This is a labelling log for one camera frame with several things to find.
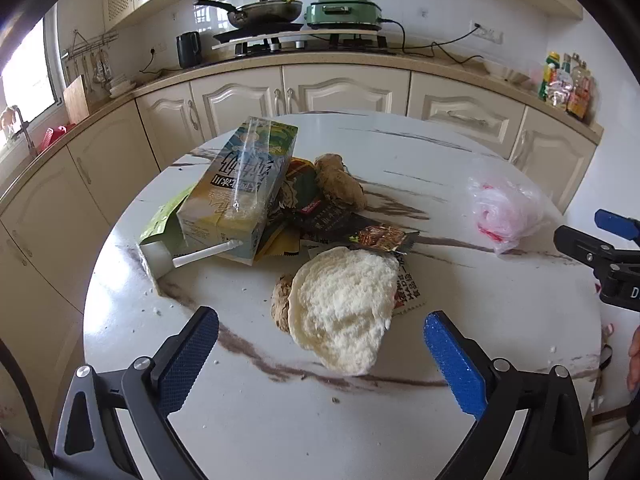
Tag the white bread piece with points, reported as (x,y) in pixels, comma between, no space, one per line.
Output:
(340,307)

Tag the hanging utensil rail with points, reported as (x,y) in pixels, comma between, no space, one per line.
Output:
(88,58)

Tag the black wok with lid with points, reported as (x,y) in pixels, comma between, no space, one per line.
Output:
(259,13)

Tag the milk carton box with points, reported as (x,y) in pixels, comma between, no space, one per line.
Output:
(232,199)

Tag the condiment bottles group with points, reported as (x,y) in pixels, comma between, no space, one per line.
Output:
(567,84)

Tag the green snack wrapper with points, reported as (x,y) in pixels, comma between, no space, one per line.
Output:
(164,221)

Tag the red plastic basin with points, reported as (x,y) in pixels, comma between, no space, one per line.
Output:
(51,136)

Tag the wall power outlet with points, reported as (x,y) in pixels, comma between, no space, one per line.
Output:
(493,35)

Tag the kitchen window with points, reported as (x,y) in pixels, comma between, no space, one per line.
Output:
(26,81)

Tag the black gas stove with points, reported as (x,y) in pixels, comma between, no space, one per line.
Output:
(301,39)

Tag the pink plastic bag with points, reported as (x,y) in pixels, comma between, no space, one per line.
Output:
(504,211)

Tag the stacked white bowls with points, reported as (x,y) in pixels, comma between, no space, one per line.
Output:
(120,85)

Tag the lower cream cabinets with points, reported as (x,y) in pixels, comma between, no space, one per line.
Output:
(70,227)

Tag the sink faucet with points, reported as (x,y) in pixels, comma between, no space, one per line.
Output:
(15,128)

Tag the person right hand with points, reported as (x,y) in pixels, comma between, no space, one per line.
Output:
(633,377)

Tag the green electric cooker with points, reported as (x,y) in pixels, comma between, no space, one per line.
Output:
(356,14)

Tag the wooden cutting board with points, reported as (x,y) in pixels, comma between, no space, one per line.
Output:
(76,102)

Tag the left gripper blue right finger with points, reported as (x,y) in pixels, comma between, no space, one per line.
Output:
(552,443)

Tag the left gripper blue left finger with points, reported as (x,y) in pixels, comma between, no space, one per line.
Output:
(90,443)

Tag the black electric kettle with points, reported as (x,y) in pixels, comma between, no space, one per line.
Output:
(189,49)

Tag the round white marble table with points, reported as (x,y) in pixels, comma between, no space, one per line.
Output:
(264,408)

